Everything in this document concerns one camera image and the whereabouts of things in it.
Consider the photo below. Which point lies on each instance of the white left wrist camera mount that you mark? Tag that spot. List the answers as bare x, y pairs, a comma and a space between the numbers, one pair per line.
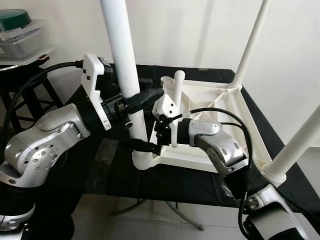
92, 75

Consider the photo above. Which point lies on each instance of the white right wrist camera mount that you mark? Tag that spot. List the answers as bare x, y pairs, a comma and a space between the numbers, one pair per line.
165, 105

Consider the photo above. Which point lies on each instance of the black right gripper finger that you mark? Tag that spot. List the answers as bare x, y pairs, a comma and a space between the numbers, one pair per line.
142, 145

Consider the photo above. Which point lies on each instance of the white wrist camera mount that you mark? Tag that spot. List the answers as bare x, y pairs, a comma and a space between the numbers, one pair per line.
92, 75
165, 105

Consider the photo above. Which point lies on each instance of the black round stool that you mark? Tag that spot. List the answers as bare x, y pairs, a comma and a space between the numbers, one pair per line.
30, 85

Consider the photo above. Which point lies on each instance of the clear plastic storage bin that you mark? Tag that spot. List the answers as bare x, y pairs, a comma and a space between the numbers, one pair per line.
22, 45

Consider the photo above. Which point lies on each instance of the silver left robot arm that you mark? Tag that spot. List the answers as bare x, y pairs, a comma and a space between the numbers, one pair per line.
40, 145

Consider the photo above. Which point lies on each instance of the green lid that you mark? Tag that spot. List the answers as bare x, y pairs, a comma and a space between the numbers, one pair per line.
12, 19

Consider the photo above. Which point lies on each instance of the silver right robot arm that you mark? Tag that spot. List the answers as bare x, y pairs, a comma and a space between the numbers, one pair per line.
220, 145

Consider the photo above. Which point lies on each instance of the white plastic children table top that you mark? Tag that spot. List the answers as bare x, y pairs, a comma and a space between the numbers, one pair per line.
210, 130

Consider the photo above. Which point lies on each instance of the black tablecloth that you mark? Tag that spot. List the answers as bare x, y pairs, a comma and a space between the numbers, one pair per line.
150, 185

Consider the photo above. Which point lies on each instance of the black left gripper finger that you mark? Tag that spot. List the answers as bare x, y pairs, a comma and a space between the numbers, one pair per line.
147, 97
147, 83

